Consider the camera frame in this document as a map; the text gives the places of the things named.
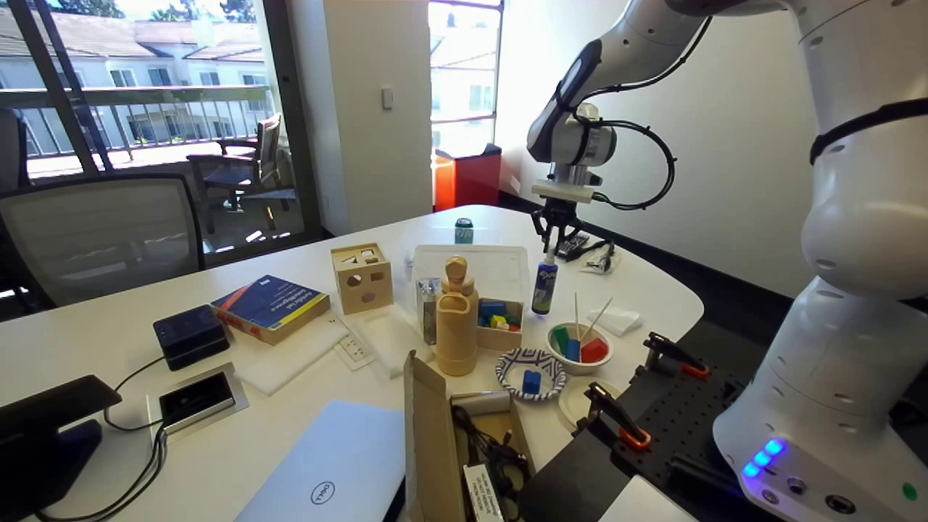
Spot white folded tissue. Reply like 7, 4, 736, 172
591, 301, 647, 339

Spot black power cable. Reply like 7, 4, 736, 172
38, 424, 168, 522
98, 353, 168, 434

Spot silver Dell laptop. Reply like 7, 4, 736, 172
233, 400, 410, 522

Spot black robot wrist cable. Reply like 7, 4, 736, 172
576, 112, 679, 214

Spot blue glue bottle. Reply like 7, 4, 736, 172
531, 252, 562, 318

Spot wooden peg figure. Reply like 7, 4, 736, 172
442, 255, 478, 301

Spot black pliers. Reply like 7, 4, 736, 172
450, 402, 534, 504

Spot large white foam board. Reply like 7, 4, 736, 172
230, 317, 350, 397

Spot red cylinder block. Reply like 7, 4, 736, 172
576, 337, 611, 366

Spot wooden shape sorter cube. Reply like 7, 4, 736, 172
328, 240, 398, 317

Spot grey mesh office chair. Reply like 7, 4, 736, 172
0, 172, 210, 313

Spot black monitor stand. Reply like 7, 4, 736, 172
0, 373, 125, 522

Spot black orange clamp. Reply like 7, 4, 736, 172
579, 381, 655, 456
640, 330, 714, 382

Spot wooden peg stand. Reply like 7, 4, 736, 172
431, 286, 481, 381

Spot black eyeglasses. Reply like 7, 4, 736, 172
579, 239, 617, 276

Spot wooden box of blocks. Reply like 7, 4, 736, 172
472, 297, 527, 353

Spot small clear jar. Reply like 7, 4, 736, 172
415, 276, 444, 347

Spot brown cardboard box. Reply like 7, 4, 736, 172
401, 347, 537, 522

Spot white paper sheet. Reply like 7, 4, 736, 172
597, 474, 701, 522

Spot white bowl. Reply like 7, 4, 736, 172
542, 318, 614, 378

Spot table power outlet panel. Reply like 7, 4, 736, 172
143, 362, 249, 434

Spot black rectangular box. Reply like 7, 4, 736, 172
152, 301, 233, 371

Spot dark patio chair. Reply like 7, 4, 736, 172
185, 112, 302, 244

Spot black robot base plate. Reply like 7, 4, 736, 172
516, 317, 807, 522

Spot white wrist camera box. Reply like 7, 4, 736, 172
534, 179, 597, 205

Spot blue book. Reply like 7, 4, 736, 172
212, 272, 334, 347

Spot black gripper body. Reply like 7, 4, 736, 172
531, 198, 584, 239

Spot white plastic tray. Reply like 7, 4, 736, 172
410, 240, 534, 310

